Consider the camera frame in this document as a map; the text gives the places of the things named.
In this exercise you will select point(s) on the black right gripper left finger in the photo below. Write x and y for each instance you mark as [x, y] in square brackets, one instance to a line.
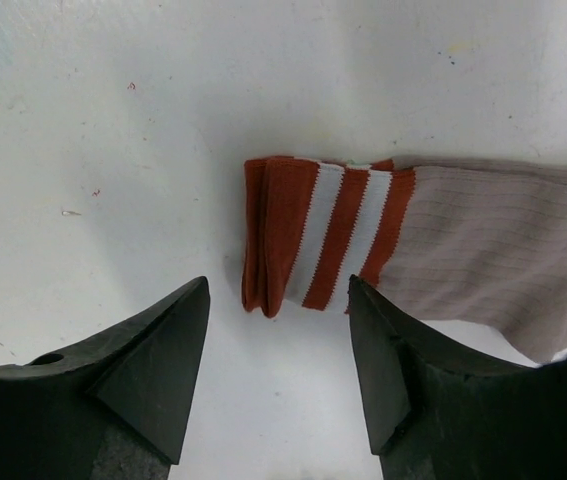
[112, 406]

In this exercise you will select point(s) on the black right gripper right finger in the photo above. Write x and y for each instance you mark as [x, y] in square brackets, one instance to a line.
[437, 409]

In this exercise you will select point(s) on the beige sock with rust stripes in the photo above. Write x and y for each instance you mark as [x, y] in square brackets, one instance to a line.
[482, 241]

